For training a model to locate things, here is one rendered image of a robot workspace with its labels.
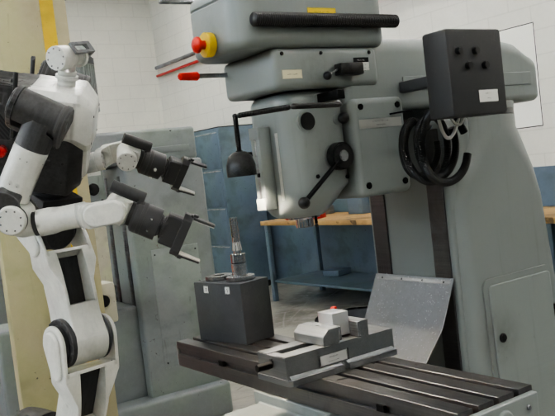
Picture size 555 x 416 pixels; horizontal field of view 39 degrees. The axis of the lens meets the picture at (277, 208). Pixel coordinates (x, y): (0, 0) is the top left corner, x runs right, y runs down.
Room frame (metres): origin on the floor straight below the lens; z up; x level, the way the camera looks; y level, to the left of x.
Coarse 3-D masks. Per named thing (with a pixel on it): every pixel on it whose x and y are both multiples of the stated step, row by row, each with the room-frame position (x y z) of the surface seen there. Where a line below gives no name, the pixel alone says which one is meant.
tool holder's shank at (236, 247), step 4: (232, 220) 2.37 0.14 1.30; (236, 220) 2.37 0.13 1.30; (232, 224) 2.37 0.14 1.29; (236, 224) 2.37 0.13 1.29; (232, 228) 2.37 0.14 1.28; (236, 228) 2.37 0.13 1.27; (232, 232) 2.37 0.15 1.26; (236, 232) 2.37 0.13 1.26; (232, 236) 2.38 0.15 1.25; (236, 236) 2.37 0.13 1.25; (232, 240) 2.38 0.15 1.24; (236, 240) 2.37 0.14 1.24; (232, 244) 2.38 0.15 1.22; (236, 244) 2.37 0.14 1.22; (240, 244) 2.38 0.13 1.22; (232, 248) 2.38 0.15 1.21; (236, 248) 2.37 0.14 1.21; (240, 248) 2.37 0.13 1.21; (236, 252) 2.37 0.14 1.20; (240, 252) 2.38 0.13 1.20
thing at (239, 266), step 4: (244, 256) 2.37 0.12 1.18; (232, 260) 2.37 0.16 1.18; (236, 260) 2.36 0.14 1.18; (240, 260) 2.36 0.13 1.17; (244, 260) 2.37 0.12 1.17; (232, 264) 2.37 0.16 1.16; (236, 264) 2.36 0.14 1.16; (240, 264) 2.36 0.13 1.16; (244, 264) 2.37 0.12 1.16; (232, 268) 2.37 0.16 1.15; (236, 268) 2.36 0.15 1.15; (240, 268) 2.36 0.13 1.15; (244, 268) 2.37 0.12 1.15; (232, 272) 2.37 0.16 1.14; (236, 272) 2.36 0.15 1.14; (240, 272) 2.36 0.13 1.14; (244, 272) 2.37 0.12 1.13; (236, 276) 2.36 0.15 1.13; (240, 276) 2.36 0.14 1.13
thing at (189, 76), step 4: (188, 72) 1.98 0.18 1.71; (192, 72) 1.98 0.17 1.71; (196, 72) 1.99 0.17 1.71; (180, 76) 1.96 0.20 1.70; (184, 76) 1.96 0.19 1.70; (188, 76) 1.97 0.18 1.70; (192, 76) 1.98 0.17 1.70; (196, 76) 1.98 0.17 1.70; (200, 76) 2.00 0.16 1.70; (204, 76) 2.00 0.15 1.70; (208, 76) 2.01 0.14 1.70; (212, 76) 2.02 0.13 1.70; (216, 76) 2.02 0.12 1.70; (220, 76) 2.03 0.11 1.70; (224, 76) 2.04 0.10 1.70; (180, 80) 1.97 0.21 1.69; (184, 80) 1.97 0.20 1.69; (188, 80) 1.98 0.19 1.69; (192, 80) 1.99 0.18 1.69; (196, 80) 1.99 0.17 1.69
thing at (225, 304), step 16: (224, 272) 2.49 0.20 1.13; (208, 288) 2.40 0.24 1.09; (224, 288) 2.35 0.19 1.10; (240, 288) 2.30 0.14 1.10; (256, 288) 2.34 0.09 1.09; (208, 304) 2.41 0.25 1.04; (224, 304) 2.35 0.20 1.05; (240, 304) 2.30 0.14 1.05; (256, 304) 2.34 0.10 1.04; (208, 320) 2.41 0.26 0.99; (224, 320) 2.36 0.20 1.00; (240, 320) 2.31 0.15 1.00; (256, 320) 2.33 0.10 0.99; (272, 320) 2.38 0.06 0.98; (208, 336) 2.42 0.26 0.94; (224, 336) 2.37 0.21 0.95; (240, 336) 2.31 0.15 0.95; (256, 336) 2.33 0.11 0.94; (272, 336) 2.37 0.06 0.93
